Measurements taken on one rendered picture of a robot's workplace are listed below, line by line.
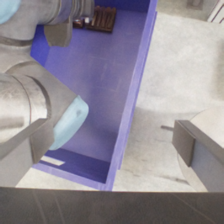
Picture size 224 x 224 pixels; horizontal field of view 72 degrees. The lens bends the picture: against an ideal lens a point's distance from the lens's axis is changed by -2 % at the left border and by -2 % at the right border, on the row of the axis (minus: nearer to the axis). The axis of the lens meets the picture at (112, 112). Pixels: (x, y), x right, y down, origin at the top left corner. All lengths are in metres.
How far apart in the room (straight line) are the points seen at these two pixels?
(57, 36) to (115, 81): 0.27
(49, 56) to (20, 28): 0.43
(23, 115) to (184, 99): 0.74
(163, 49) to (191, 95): 0.27
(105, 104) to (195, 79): 0.48
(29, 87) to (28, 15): 0.13
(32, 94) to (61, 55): 0.50
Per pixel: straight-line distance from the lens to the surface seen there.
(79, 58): 0.65
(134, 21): 0.69
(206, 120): 0.57
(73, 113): 0.22
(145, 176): 0.81
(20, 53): 0.31
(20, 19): 0.28
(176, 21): 0.98
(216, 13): 0.97
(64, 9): 0.36
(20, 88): 0.18
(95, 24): 0.68
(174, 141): 0.16
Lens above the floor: 0.78
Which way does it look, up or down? 79 degrees down
